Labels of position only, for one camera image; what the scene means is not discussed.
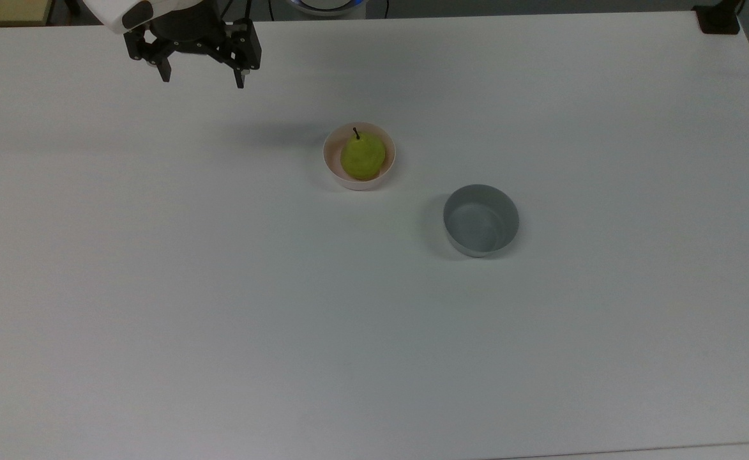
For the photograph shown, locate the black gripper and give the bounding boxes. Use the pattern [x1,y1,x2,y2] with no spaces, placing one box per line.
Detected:
[123,0,264,89]

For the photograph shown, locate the green pear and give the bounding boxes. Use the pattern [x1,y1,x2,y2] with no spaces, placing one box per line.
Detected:
[340,127,387,181]

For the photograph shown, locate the pink bowl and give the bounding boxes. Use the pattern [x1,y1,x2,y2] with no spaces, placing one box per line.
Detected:
[322,121,397,191]

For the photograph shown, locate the grey bowl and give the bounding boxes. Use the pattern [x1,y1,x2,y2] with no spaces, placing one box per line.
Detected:
[443,184,520,258]

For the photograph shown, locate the light wooden board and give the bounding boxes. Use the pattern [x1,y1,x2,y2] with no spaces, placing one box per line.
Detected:
[0,0,54,27]

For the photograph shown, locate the black stand clamp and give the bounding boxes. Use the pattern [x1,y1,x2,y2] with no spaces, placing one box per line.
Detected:
[693,0,743,35]

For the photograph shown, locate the black cable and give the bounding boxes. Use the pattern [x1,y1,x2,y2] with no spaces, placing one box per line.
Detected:
[221,0,274,24]

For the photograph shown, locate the robot base with blue ring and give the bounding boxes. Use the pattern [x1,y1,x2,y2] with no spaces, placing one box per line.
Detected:
[287,0,368,17]

